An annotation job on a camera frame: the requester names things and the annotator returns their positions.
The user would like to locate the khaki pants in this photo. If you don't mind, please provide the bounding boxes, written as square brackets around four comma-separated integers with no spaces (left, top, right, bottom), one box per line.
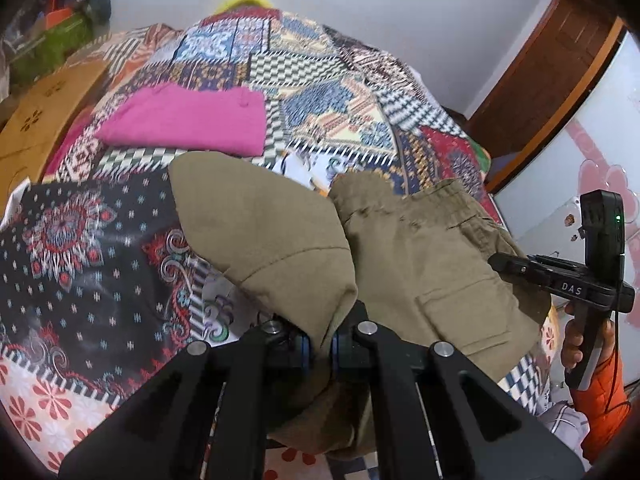
[167,150,553,461]

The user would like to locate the white wardrobe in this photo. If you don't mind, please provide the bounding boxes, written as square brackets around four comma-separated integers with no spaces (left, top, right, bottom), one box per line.
[492,30,640,286]

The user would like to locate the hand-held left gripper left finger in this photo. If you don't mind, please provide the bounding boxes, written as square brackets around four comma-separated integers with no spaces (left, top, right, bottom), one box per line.
[57,320,313,480]

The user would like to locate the wooden headboard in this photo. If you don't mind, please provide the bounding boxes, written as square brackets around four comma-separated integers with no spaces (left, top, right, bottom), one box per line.
[0,52,113,211]

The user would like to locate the pale patterned bedsheet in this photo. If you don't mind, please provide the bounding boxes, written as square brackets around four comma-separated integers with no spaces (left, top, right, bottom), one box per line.
[542,402,591,443]

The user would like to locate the brown wooden door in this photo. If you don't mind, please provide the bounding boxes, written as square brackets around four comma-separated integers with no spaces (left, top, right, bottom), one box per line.
[467,0,626,153]

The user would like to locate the green box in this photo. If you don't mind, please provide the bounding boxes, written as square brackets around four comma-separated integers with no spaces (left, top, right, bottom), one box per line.
[7,10,98,88]

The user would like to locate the person's right forearm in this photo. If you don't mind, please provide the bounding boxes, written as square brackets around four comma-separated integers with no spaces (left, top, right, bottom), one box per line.
[570,350,631,466]

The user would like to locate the yellow pillow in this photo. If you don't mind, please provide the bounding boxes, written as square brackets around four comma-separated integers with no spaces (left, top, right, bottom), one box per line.
[216,0,273,13]

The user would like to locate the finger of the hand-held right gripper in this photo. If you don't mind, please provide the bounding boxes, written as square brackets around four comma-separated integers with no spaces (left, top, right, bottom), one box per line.
[487,252,532,281]

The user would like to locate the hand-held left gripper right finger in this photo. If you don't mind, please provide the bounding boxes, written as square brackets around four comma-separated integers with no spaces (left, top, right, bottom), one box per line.
[330,305,586,480]

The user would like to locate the folded pink cloth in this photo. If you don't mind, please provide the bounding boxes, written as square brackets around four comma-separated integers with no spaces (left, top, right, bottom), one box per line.
[92,85,267,157]

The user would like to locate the person's right hand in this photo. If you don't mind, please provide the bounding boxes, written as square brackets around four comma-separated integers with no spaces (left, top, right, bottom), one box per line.
[560,302,617,377]

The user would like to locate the patchwork printed blanket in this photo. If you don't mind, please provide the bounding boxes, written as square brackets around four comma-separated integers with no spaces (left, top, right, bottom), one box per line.
[0,7,561,480]

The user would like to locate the colourful fleece blanket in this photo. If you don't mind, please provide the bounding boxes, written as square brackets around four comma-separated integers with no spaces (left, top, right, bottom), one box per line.
[470,140,493,186]

